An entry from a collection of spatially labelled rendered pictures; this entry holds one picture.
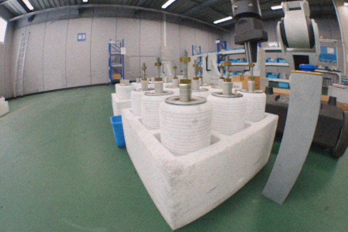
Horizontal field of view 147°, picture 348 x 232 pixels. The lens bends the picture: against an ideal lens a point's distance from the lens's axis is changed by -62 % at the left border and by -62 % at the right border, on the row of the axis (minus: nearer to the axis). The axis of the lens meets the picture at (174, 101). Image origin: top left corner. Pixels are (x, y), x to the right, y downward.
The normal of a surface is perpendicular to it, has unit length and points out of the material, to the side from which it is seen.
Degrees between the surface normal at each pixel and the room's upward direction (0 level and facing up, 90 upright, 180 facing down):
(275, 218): 0
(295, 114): 90
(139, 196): 0
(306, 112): 90
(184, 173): 90
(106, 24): 90
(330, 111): 46
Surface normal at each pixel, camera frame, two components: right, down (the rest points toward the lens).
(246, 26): -0.97, 0.07
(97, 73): 0.53, 0.15
